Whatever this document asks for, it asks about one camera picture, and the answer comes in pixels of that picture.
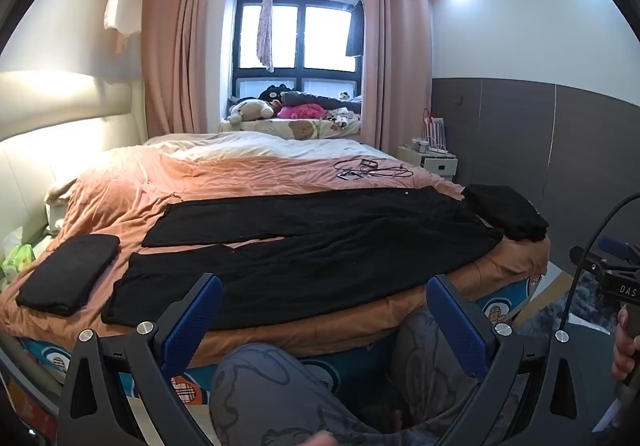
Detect thin black cable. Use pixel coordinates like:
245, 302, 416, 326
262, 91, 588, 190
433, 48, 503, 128
334, 158, 413, 181

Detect pink hanging garment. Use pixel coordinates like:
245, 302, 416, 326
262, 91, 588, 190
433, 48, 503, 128
256, 0, 276, 73

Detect white bear plush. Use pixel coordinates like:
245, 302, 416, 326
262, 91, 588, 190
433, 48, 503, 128
227, 98, 275, 124

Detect striped bag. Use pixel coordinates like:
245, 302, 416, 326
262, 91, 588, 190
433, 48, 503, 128
424, 108, 447, 151

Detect cream bed sheet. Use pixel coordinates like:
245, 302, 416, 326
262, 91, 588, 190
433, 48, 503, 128
145, 130, 396, 163

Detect black framed window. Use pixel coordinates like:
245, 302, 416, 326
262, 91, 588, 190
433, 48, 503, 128
232, 0, 363, 101

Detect person's left leg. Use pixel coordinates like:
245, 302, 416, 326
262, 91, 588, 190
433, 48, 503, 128
209, 343, 436, 446

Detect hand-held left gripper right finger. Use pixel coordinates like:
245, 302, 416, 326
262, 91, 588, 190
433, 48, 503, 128
426, 273, 592, 446

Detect dark hanging garment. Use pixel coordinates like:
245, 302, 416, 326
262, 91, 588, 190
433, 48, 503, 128
345, 0, 365, 59

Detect person's leg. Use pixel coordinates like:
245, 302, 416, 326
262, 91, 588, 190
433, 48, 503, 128
395, 306, 481, 427
209, 343, 436, 446

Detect person's right hand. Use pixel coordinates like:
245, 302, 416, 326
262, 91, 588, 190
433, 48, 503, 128
613, 306, 640, 383

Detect cream padded headboard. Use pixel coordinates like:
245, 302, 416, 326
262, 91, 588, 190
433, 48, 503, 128
0, 70, 148, 237

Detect pink curtain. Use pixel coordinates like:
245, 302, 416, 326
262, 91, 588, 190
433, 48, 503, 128
141, 0, 238, 147
361, 0, 435, 161

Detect cream pillow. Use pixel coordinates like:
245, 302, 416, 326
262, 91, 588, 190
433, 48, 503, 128
45, 178, 77, 231

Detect pink plush cloth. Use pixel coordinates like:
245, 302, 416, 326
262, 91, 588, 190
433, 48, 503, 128
277, 103, 326, 121

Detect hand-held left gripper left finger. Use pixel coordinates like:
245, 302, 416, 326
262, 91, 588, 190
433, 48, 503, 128
57, 273, 224, 446

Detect green tissue packets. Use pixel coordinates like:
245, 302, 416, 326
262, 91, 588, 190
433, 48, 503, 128
2, 243, 36, 281

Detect black plush toy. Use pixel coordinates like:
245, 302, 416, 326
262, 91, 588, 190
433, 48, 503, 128
259, 84, 293, 101

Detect small folded black pants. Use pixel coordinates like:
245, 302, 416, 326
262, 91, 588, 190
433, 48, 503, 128
15, 234, 121, 317

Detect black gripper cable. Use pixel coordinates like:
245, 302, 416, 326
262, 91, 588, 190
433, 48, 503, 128
557, 193, 640, 334

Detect blue grey shaggy rug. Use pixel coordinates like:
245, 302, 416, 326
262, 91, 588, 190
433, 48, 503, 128
515, 271, 618, 342

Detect cream nightstand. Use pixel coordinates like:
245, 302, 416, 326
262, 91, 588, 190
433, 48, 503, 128
397, 146, 458, 184

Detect person's right leg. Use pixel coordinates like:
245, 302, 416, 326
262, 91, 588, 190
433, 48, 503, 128
395, 306, 481, 427

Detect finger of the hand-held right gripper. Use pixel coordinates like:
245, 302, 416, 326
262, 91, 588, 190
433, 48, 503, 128
570, 246, 601, 271
599, 236, 632, 261

